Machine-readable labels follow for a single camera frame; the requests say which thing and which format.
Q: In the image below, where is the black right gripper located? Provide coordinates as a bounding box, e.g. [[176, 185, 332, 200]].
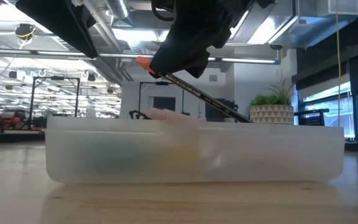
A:
[[149, 0, 276, 78]]

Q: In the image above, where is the dark pencil with orange eraser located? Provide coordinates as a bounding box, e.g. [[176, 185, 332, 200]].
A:
[[134, 55, 254, 124]]

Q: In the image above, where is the pink sticky note pad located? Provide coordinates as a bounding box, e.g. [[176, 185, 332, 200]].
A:
[[144, 107, 200, 124]]

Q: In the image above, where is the clear plastic storage box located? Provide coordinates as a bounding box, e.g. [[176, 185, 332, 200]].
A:
[[45, 116, 345, 184]]

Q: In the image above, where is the green yellow crayon box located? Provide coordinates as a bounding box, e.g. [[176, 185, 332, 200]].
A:
[[91, 144, 167, 177]]

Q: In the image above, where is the black monitor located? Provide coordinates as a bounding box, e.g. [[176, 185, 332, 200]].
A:
[[152, 96, 177, 112], [205, 98, 239, 123]]

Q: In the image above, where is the green plant in patterned pot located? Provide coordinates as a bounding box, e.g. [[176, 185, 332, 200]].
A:
[[248, 80, 295, 125]]

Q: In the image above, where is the red machine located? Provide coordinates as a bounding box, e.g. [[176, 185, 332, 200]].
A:
[[0, 111, 21, 130]]

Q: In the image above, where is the black perforated crate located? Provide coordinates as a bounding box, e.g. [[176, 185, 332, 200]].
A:
[[293, 108, 331, 127]]

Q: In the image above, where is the yellow ceiling cable reel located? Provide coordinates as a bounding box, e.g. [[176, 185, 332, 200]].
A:
[[14, 23, 37, 40]]

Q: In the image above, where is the long ceiling light rail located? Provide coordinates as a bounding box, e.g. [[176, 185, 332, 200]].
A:
[[0, 48, 282, 65]]

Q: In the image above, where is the low black rig frame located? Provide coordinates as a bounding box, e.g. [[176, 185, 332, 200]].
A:
[[138, 81, 186, 116]]

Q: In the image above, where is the tall black rig frame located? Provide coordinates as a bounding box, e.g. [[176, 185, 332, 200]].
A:
[[29, 76, 81, 131]]

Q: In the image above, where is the small silver round duct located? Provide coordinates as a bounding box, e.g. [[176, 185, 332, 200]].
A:
[[106, 0, 131, 19]]

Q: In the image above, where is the large silver rectangular duct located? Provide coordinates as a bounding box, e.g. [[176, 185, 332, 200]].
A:
[[228, 0, 358, 50]]

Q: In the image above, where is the yellow hanging cord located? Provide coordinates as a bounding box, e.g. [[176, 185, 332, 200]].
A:
[[334, 0, 343, 138]]

